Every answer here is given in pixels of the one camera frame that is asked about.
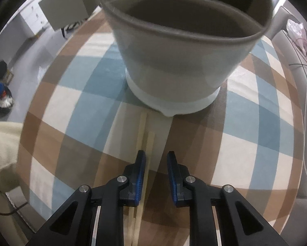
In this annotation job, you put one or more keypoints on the white grey utensil holder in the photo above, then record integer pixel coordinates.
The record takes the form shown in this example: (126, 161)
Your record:
(181, 76)

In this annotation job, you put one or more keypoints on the light wooden chopstick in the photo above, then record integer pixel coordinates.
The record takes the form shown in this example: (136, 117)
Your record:
(142, 133)
(150, 146)

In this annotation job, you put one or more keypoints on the grey stool near table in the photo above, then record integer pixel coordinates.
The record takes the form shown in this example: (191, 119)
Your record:
(66, 5)

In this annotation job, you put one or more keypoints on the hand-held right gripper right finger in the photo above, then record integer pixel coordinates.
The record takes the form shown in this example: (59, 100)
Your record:
(172, 176)

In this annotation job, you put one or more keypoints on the white drawer dresser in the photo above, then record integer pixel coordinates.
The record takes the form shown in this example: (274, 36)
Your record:
(33, 18)

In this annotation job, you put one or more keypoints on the checked tablecloth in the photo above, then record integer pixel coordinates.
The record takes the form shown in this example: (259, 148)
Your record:
(92, 87)

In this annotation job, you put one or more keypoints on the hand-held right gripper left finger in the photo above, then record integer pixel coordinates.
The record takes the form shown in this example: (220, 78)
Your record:
(140, 176)

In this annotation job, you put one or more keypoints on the white plastic bag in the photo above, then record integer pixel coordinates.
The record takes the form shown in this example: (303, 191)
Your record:
(296, 30)

